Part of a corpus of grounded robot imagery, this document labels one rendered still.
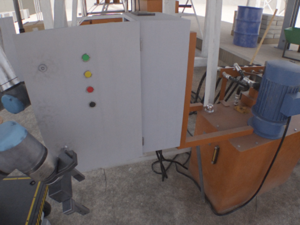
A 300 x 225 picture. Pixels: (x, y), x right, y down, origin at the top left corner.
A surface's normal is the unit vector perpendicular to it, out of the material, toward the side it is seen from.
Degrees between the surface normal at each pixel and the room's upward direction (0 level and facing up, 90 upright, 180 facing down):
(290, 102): 90
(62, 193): 96
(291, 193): 0
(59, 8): 87
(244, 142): 0
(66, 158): 24
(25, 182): 0
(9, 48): 90
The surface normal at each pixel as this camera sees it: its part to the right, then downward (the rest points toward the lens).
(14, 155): 0.53, 0.45
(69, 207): -0.35, -0.66
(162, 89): 0.25, 0.50
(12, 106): -0.23, 0.57
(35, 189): 0.00, -0.85
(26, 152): 0.82, 0.14
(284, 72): -0.57, 0.43
